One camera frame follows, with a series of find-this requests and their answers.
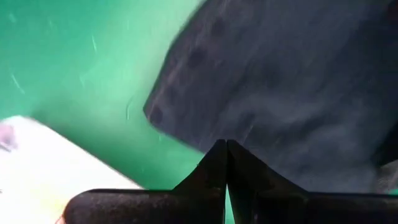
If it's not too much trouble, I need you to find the dark denim garment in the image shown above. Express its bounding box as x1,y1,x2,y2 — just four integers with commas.
142,0,398,194

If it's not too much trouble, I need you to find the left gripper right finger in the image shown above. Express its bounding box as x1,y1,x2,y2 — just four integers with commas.
226,139,398,224

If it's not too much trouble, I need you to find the green table mat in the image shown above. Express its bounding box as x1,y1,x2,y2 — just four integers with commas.
0,0,237,224

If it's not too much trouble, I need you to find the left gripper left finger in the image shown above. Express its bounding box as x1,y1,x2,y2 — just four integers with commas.
63,139,228,224

